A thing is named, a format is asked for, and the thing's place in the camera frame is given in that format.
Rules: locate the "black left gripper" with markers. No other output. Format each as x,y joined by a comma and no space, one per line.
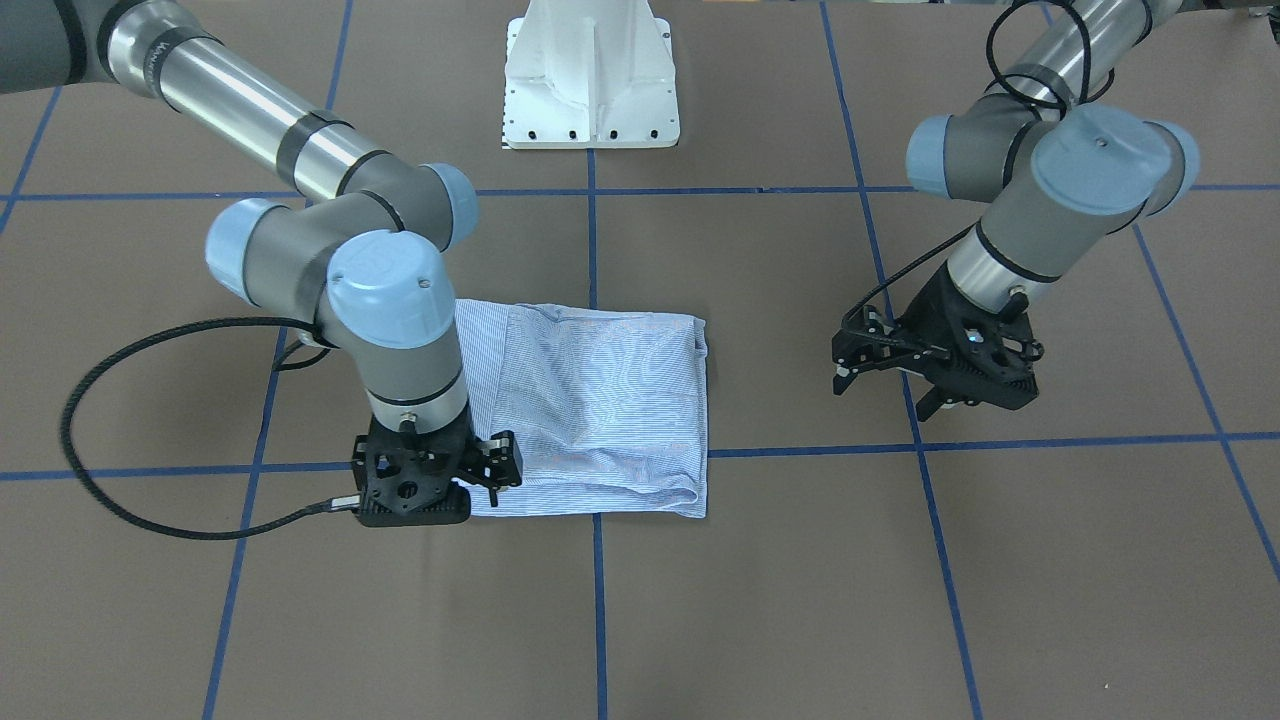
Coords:
928,316

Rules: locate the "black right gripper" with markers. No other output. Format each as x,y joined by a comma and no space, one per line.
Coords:
497,461

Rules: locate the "light blue striped shirt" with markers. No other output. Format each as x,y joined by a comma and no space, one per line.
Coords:
609,410

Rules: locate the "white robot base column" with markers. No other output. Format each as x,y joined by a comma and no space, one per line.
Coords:
590,75

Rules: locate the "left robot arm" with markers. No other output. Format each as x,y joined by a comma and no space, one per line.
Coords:
1056,171

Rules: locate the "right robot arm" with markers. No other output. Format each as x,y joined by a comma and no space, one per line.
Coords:
361,267

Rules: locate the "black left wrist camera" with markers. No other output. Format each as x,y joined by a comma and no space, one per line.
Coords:
988,361

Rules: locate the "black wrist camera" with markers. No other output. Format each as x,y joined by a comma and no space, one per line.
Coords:
399,485
988,361

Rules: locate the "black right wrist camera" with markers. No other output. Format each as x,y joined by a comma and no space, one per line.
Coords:
399,485

